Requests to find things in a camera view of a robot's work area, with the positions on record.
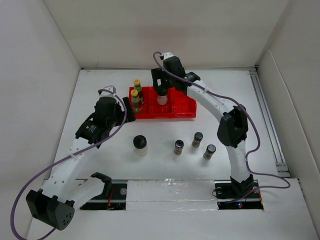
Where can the middle black-lid spice jar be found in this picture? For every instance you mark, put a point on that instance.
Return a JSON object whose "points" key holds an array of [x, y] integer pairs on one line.
{"points": [[198, 136]]}

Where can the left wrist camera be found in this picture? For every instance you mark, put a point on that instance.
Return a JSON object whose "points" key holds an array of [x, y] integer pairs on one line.
{"points": [[107, 91]]}

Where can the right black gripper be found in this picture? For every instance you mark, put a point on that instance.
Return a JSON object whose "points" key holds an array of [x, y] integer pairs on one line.
{"points": [[158, 73]]}

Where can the white salt shaker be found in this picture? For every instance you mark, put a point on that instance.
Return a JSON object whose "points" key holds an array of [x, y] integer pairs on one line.
{"points": [[162, 97], [140, 145]]}

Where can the right black-lid spice jar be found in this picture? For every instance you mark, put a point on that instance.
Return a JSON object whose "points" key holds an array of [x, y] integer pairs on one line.
{"points": [[210, 150]]}

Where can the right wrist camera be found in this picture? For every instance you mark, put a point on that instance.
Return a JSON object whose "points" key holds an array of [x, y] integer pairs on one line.
{"points": [[166, 55]]}

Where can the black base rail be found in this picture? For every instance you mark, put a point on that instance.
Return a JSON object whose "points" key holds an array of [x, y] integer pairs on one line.
{"points": [[174, 195]]}

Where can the red sauce bottle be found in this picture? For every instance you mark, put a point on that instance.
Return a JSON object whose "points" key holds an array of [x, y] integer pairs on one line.
{"points": [[136, 100], [138, 87]]}

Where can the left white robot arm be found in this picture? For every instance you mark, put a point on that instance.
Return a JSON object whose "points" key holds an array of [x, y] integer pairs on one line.
{"points": [[60, 196]]}

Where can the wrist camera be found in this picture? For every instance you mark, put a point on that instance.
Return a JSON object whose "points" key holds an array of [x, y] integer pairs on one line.
{"points": [[107, 91], [166, 55]]}

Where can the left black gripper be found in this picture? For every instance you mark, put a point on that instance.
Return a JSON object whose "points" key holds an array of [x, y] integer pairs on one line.
{"points": [[130, 115]]}

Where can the black-lid spice jar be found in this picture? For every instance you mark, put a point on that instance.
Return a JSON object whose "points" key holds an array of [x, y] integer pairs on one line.
{"points": [[198, 136], [210, 150]]}

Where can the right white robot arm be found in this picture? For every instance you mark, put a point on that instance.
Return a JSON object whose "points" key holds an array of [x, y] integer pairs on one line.
{"points": [[232, 119]]}

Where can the silver-lid spice jar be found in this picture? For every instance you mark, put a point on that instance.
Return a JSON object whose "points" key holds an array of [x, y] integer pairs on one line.
{"points": [[178, 147]]}

